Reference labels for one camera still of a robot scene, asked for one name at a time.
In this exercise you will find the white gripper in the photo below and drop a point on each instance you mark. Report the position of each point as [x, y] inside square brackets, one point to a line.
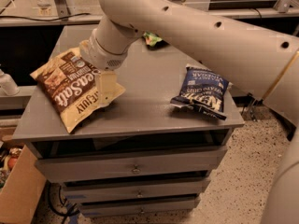
[97, 55]

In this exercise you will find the brown sea salt chip bag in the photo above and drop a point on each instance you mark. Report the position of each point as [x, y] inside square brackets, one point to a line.
[69, 82]

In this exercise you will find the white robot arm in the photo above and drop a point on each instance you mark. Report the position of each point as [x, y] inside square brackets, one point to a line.
[262, 62]

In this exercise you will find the green snack bag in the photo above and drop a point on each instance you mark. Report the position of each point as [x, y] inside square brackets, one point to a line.
[151, 39]

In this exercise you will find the blue potato chip bag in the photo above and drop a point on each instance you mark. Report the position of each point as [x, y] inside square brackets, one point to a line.
[202, 91]

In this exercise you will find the grey drawer cabinet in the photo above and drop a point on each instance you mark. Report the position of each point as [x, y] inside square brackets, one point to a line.
[141, 120]

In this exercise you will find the top grey drawer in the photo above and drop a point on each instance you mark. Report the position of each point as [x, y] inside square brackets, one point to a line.
[154, 162]

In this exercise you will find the grey drawer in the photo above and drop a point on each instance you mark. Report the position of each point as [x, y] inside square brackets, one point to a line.
[154, 162]
[140, 207]
[136, 189]

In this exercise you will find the middle grey drawer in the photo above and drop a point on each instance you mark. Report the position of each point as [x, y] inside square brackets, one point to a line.
[136, 189]

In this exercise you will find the bottom grey drawer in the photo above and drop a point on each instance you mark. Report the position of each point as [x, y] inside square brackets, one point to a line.
[140, 207]

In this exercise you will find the cardboard box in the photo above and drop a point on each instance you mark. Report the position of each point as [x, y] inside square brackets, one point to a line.
[21, 183]

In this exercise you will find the metal rail frame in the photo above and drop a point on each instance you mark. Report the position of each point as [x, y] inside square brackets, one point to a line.
[83, 10]

